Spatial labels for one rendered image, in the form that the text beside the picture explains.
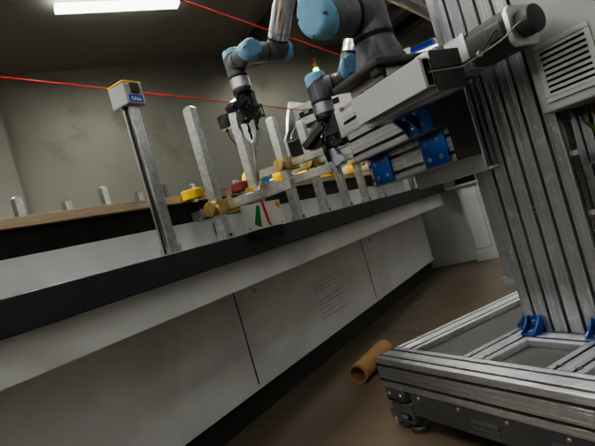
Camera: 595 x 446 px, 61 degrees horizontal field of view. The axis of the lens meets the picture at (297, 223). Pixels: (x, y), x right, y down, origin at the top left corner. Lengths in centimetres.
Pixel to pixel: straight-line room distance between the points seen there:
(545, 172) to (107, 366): 129
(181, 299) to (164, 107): 577
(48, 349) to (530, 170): 121
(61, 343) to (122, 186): 557
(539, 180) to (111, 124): 611
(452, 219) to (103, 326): 347
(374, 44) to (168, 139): 573
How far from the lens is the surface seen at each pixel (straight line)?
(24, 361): 124
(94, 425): 157
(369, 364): 213
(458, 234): 440
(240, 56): 185
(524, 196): 140
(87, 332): 132
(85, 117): 697
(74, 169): 678
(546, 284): 144
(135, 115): 158
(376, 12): 151
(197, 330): 184
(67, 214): 156
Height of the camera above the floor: 68
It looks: level
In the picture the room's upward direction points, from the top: 16 degrees counter-clockwise
